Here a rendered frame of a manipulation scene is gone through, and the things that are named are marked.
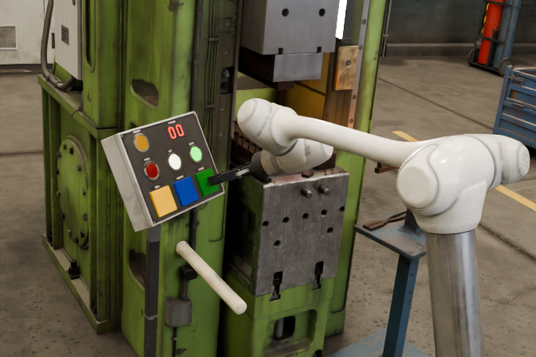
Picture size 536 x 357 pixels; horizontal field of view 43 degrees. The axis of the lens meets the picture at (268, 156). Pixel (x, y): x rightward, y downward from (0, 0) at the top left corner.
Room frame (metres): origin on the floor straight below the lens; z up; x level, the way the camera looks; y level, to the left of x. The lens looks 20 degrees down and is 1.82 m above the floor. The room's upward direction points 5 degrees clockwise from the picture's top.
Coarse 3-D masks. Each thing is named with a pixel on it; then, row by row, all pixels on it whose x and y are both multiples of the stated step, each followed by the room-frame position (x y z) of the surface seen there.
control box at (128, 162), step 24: (168, 120) 1.97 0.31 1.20; (192, 120) 2.05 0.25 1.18; (120, 144) 1.78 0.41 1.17; (168, 144) 1.92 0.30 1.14; (192, 144) 2.00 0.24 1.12; (120, 168) 1.78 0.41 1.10; (144, 168) 1.80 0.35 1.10; (168, 168) 1.87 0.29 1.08; (192, 168) 1.95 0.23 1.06; (120, 192) 1.78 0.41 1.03; (144, 192) 1.76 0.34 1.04; (216, 192) 1.98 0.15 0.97; (144, 216) 1.73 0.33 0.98; (168, 216) 1.78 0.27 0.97
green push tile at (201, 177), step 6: (210, 168) 2.00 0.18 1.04; (198, 174) 1.94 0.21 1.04; (204, 174) 1.96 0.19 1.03; (210, 174) 1.98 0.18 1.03; (198, 180) 1.93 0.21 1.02; (204, 180) 1.95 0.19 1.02; (204, 186) 1.94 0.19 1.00; (210, 186) 1.96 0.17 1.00; (216, 186) 1.98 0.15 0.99; (204, 192) 1.93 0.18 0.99; (210, 192) 1.94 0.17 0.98
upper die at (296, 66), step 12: (240, 48) 2.46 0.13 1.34; (240, 60) 2.46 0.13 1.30; (252, 60) 2.39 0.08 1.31; (264, 60) 2.32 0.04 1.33; (276, 60) 2.27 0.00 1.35; (288, 60) 2.30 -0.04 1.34; (300, 60) 2.32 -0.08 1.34; (312, 60) 2.35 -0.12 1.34; (252, 72) 2.38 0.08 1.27; (264, 72) 2.32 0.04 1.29; (276, 72) 2.27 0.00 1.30; (288, 72) 2.30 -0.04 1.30; (300, 72) 2.33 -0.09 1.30; (312, 72) 2.35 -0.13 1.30
